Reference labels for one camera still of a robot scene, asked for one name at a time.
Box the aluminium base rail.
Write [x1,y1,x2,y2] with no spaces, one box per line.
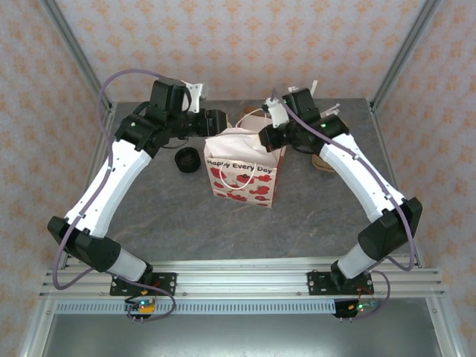
[39,258,447,299]

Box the aluminium frame leg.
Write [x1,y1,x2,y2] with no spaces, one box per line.
[425,297,462,357]
[18,297,57,357]

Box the stack of black cup lids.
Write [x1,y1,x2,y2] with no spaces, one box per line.
[174,147,202,175]

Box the red white paper gift bag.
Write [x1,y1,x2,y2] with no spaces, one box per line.
[203,107,287,209]

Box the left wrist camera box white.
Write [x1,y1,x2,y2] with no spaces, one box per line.
[185,83,208,114]

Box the stack of brown pulp carriers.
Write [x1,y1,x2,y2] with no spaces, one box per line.
[311,152,335,173]

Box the slotted white cable duct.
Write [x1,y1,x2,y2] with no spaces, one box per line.
[55,301,338,316]

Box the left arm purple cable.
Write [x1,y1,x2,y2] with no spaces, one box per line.
[52,68,178,323]

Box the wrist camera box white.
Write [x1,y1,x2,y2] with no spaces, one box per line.
[185,83,208,114]
[263,97,290,129]

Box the grey sheet metal panel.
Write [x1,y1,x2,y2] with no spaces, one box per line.
[40,314,446,357]

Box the aluminium frame post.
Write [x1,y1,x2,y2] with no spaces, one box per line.
[39,0,115,115]
[370,0,444,112]

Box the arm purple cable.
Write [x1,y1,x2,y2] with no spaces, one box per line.
[271,87,417,321]
[52,68,178,323]

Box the small green circuit board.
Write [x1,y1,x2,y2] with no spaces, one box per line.
[124,297,157,315]
[347,300,379,313]

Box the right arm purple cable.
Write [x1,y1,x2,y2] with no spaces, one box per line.
[271,87,417,321]

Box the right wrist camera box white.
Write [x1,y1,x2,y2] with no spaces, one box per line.
[263,97,290,129]

